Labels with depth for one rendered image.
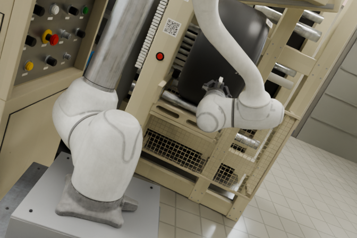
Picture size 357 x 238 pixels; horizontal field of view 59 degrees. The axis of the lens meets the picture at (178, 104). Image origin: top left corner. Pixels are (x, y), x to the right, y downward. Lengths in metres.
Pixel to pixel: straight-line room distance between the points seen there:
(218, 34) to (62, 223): 0.65
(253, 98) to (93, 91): 0.49
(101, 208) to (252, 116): 0.54
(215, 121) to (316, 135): 4.95
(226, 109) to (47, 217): 0.61
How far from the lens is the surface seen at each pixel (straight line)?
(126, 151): 0.84
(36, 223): 0.88
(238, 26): 1.49
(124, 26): 0.95
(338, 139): 6.12
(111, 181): 0.86
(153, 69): 1.70
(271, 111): 1.07
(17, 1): 1.01
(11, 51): 1.04
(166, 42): 1.66
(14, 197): 1.13
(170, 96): 1.63
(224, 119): 1.07
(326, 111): 5.82
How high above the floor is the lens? 1.40
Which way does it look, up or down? 18 degrees down
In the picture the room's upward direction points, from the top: 25 degrees clockwise
